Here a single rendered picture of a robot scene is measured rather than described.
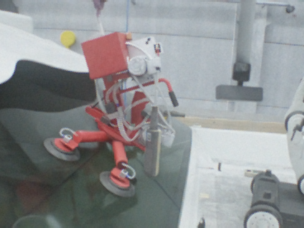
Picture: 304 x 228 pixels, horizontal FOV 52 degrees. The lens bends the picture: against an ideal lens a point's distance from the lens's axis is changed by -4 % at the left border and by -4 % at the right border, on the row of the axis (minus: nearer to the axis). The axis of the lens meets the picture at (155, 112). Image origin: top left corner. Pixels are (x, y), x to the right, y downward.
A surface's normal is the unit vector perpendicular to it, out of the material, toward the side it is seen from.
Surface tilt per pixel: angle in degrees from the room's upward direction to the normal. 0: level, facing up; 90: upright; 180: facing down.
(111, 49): 90
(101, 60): 90
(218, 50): 90
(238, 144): 90
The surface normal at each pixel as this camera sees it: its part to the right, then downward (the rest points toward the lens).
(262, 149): -0.22, 0.17
